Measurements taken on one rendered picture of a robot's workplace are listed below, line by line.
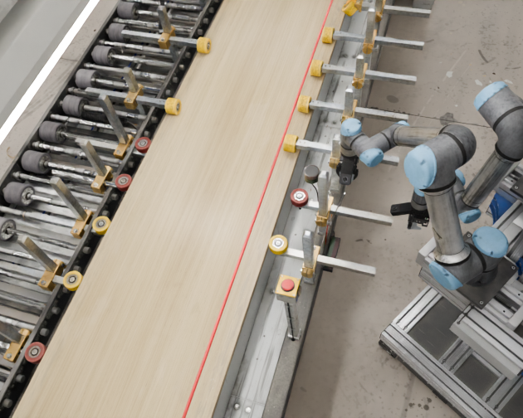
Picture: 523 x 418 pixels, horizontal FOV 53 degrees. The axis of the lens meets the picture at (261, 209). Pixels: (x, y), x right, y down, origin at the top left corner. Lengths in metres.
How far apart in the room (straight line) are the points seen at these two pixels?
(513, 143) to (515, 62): 2.57
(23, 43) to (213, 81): 2.03
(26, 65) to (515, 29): 4.11
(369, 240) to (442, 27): 1.98
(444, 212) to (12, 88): 1.26
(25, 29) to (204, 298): 1.49
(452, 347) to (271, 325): 0.95
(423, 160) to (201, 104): 1.47
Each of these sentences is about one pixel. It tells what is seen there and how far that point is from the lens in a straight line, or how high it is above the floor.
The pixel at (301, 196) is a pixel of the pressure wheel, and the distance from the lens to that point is 2.32.
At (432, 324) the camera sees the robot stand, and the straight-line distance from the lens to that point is 2.86.
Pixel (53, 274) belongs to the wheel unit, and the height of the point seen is 0.86.
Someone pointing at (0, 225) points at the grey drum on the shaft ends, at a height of 0.86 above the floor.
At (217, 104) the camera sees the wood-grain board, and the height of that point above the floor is 0.90.
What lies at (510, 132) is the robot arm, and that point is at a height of 1.53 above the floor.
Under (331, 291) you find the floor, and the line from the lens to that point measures 3.09.
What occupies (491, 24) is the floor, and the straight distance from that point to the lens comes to 4.63.
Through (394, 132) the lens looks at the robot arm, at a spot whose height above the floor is 1.36.
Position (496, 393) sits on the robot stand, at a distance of 2.81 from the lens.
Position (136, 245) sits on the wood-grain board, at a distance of 2.34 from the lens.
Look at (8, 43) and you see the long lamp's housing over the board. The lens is 0.87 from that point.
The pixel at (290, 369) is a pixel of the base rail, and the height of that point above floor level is 0.70.
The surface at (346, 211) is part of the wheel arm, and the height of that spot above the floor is 0.86.
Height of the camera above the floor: 2.86
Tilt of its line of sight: 58 degrees down
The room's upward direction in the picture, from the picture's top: 11 degrees counter-clockwise
